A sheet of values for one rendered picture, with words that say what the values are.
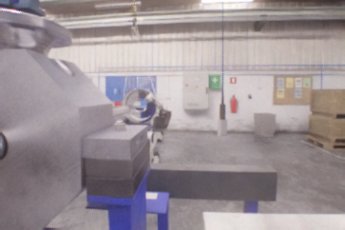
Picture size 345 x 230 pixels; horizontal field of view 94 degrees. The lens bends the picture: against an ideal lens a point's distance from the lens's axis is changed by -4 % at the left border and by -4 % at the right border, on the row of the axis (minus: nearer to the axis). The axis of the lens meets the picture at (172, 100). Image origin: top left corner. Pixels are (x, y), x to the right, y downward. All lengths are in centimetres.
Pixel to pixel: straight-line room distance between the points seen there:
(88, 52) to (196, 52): 377
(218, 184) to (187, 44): 530
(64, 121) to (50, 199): 20
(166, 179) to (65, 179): 48
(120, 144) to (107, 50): 618
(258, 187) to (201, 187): 26
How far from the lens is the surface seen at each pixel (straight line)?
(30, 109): 53
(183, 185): 87
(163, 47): 592
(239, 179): 88
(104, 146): 44
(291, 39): 672
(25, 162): 57
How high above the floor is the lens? 121
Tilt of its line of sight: 2 degrees down
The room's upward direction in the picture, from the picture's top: straight up
